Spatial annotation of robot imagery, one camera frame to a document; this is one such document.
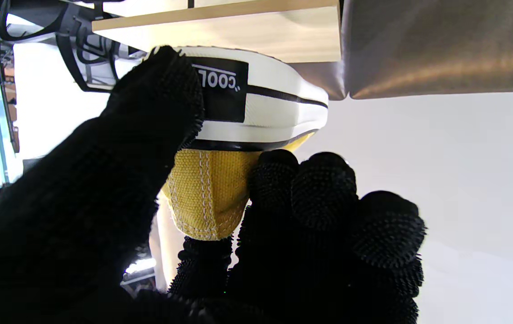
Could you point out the small wooden stand black legs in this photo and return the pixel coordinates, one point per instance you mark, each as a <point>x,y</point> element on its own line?
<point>261,31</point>

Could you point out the black background equipment frame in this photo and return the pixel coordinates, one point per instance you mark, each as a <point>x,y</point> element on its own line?
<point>72,49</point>

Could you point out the yellow canvas sneaker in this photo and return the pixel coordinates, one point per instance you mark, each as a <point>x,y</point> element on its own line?
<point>274,112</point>

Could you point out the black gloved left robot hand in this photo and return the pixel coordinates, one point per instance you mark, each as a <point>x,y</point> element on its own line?
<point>81,225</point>

